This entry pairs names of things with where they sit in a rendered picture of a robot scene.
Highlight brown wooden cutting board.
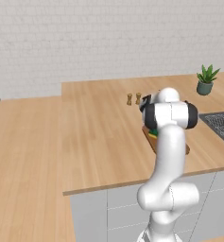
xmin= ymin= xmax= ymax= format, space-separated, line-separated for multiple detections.
xmin=141 ymin=125 xmax=191 ymax=156

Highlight green and yellow sponge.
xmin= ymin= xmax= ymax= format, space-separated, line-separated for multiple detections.
xmin=147 ymin=128 xmax=159 ymax=139

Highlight grey cabinet door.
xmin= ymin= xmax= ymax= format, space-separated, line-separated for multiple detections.
xmin=69 ymin=188 xmax=109 ymax=242
xmin=190 ymin=170 xmax=224 ymax=242
xmin=106 ymin=183 xmax=154 ymax=242

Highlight potted green plant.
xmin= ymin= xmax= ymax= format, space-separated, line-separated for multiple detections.
xmin=196 ymin=64 xmax=221 ymax=96

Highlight dark grey sink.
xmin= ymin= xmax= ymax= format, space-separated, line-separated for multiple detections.
xmin=198 ymin=111 xmax=224 ymax=149

